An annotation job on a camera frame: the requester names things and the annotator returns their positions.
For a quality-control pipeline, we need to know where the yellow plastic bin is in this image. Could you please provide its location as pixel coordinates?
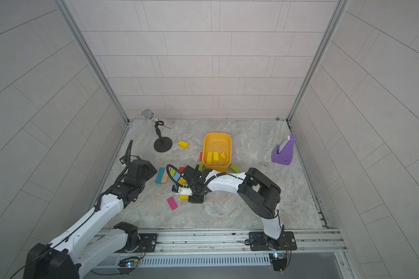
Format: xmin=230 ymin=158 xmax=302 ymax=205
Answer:
xmin=203 ymin=132 xmax=232 ymax=172

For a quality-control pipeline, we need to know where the microphone on black stand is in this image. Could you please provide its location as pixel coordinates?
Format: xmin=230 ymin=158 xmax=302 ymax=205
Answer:
xmin=142 ymin=109 xmax=174 ymax=153

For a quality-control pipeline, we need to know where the right circuit board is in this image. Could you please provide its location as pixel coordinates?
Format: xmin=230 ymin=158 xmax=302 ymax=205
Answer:
xmin=269 ymin=253 xmax=289 ymax=272

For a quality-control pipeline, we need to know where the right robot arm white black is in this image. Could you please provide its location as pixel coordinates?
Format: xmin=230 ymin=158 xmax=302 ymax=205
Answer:
xmin=165 ymin=164 xmax=297 ymax=253

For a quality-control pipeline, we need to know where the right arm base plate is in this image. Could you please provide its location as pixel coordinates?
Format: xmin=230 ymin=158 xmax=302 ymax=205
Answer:
xmin=244 ymin=231 xmax=297 ymax=251

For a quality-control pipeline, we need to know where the blue block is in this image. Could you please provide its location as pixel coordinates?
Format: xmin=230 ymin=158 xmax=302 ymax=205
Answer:
xmin=172 ymin=173 xmax=181 ymax=183

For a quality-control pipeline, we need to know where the aluminium rail frame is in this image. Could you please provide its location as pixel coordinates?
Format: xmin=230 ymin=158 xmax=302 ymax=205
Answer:
xmin=139 ymin=229 xmax=347 ymax=256

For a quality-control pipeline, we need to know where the yellow long block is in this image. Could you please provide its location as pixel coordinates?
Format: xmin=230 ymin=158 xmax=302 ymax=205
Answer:
xmin=206 ymin=151 xmax=213 ymax=165

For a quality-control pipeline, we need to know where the yellow small block lower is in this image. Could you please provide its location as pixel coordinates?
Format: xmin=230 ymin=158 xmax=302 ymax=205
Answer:
xmin=179 ymin=178 xmax=187 ymax=186

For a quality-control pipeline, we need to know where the purple phone stand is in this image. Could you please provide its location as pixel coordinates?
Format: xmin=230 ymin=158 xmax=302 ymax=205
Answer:
xmin=271 ymin=135 xmax=295 ymax=165

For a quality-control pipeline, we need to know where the tan wooden block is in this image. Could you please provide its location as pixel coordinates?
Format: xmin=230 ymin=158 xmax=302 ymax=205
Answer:
xmin=161 ymin=170 xmax=169 ymax=184

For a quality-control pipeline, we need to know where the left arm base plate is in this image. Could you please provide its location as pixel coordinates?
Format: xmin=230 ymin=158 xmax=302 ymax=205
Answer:
xmin=115 ymin=233 xmax=158 ymax=253

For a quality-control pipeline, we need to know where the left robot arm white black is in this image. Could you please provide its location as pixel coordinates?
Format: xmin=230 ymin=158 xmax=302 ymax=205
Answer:
xmin=22 ymin=144 xmax=157 ymax=279

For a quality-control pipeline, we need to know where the teal block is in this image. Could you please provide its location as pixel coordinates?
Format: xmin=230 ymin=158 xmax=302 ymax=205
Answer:
xmin=155 ymin=167 xmax=165 ymax=184

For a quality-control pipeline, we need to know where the left circuit board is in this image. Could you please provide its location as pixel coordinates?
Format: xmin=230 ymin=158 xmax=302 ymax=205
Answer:
xmin=118 ymin=256 xmax=140 ymax=270

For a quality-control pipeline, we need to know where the magenta block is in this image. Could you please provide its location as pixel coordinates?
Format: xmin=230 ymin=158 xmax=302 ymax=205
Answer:
xmin=167 ymin=196 xmax=178 ymax=210

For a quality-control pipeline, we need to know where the circuit board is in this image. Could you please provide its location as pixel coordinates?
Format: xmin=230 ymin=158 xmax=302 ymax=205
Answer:
xmin=269 ymin=253 xmax=289 ymax=272
xmin=118 ymin=256 xmax=140 ymax=270

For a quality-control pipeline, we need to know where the green block right of bin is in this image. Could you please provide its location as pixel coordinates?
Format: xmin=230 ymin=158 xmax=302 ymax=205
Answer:
xmin=229 ymin=163 xmax=242 ymax=173

